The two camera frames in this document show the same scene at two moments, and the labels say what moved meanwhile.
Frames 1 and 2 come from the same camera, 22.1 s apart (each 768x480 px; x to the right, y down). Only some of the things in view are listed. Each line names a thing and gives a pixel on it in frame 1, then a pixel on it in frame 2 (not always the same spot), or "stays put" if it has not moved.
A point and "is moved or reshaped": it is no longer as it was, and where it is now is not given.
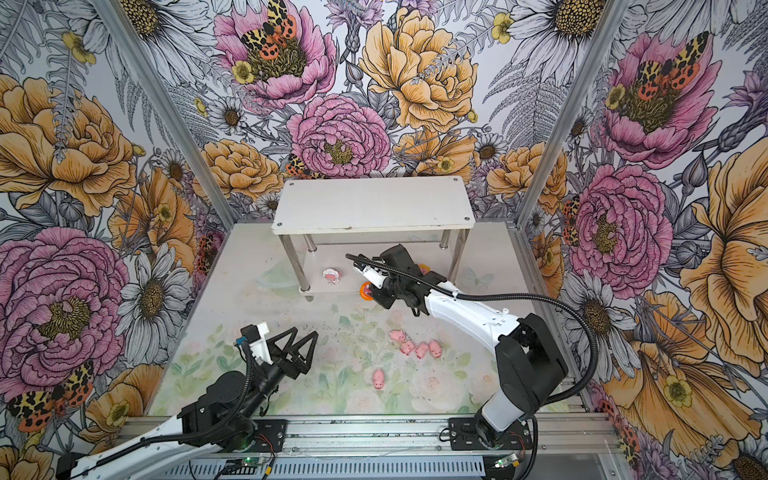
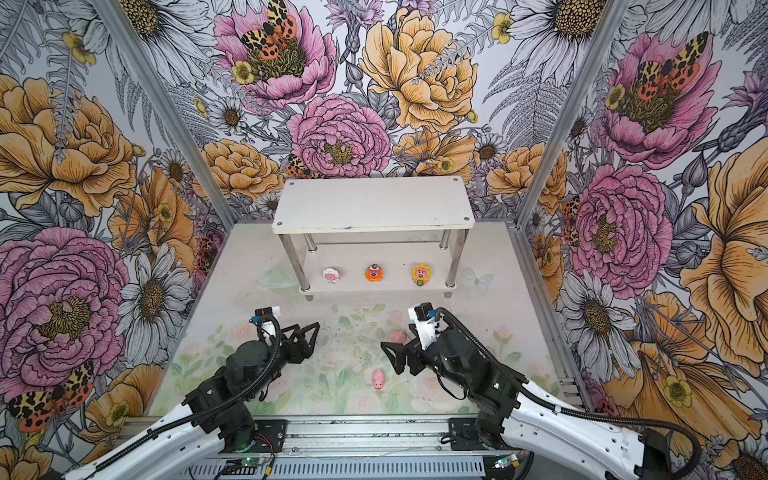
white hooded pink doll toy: [331, 275] stays put
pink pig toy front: [378, 379] stays put
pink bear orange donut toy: [364, 291] is moved or reshaped
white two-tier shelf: [323, 220] stays put
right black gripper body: [391, 289] → [429, 359]
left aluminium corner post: [160, 98] stays put
